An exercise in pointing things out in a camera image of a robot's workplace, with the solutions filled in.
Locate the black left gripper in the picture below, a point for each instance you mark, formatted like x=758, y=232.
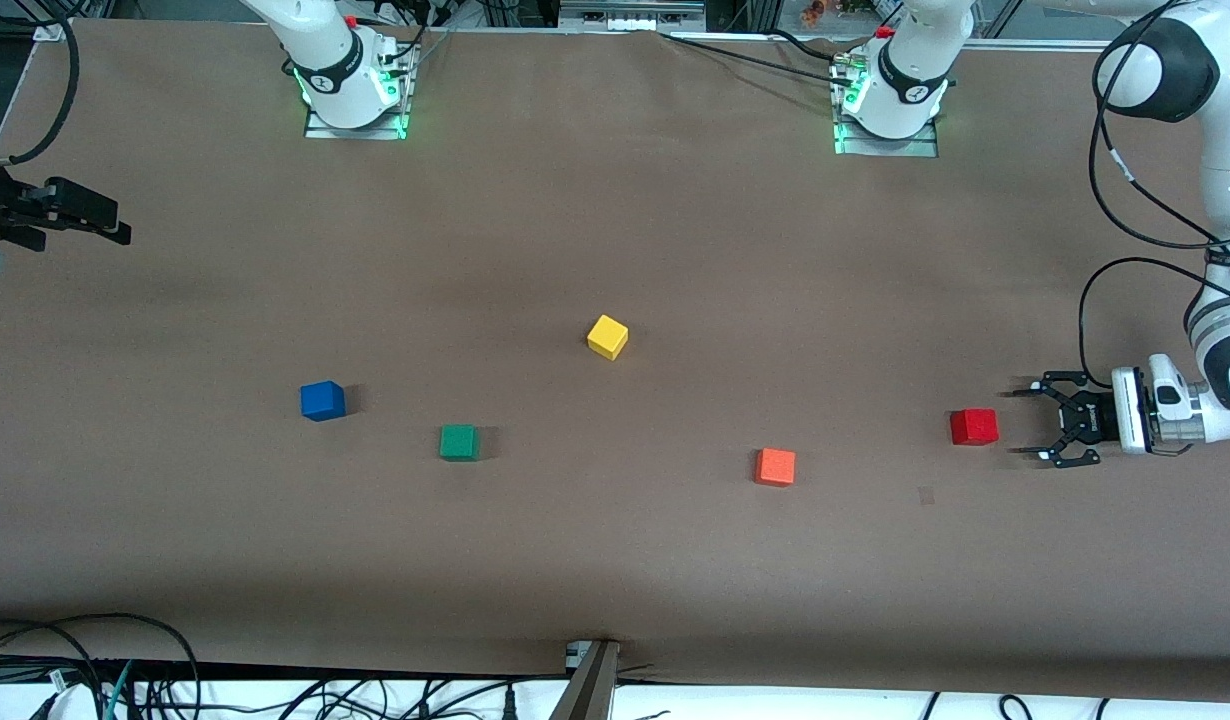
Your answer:
x=1091, y=419

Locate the red wooden cube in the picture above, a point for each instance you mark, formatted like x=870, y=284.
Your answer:
x=973, y=427

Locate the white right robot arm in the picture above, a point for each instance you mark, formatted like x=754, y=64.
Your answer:
x=325, y=50

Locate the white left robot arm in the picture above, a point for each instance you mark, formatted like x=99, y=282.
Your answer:
x=1225, y=120

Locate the orange wooden cube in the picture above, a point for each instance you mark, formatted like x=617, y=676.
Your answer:
x=775, y=467

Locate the blue wooden cube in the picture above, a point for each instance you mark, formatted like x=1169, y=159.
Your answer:
x=322, y=401

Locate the green wooden cube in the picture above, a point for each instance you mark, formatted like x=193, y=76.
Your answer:
x=459, y=443

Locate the yellow wooden cube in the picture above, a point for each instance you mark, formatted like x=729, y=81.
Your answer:
x=607, y=337

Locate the brown table cover sheet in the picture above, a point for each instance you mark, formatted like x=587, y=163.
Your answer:
x=615, y=560

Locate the small orange object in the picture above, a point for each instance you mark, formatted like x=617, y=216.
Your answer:
x=813, y=12

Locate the black table edge strip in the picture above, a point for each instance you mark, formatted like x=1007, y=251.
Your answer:
x=275, y=672

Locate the grey power strip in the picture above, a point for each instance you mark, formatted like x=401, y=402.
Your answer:
x=630, y=15

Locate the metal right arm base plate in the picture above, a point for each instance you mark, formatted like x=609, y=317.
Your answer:
x=355, y=133

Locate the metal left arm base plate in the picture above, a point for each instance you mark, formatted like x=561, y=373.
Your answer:
x=885, y=149

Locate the aluminium frame rail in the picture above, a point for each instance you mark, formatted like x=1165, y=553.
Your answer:
x=1035, y=43

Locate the small grey metal bracket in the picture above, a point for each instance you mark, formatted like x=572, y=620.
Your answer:
x=575, y=655

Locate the aluminium camera post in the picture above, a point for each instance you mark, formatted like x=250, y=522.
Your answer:
x=590, y=690

